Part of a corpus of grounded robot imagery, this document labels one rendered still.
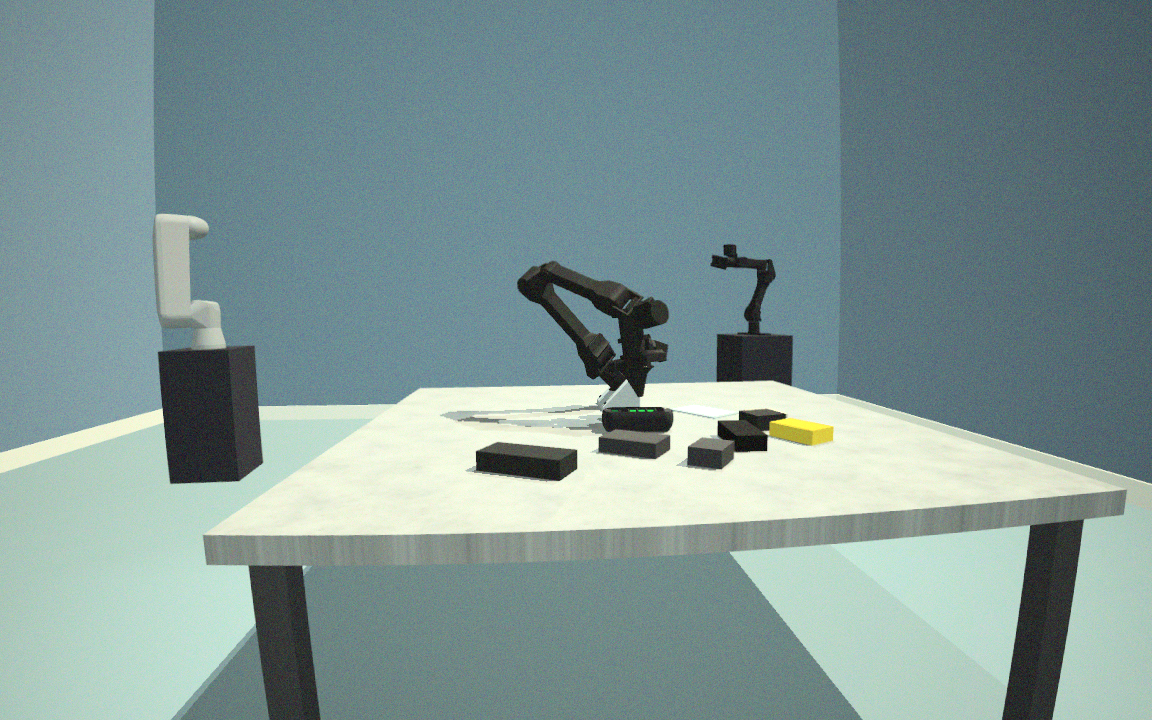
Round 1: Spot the yellow rectangular block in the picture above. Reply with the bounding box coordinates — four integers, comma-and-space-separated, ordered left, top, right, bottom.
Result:
770, 418, 834, 446

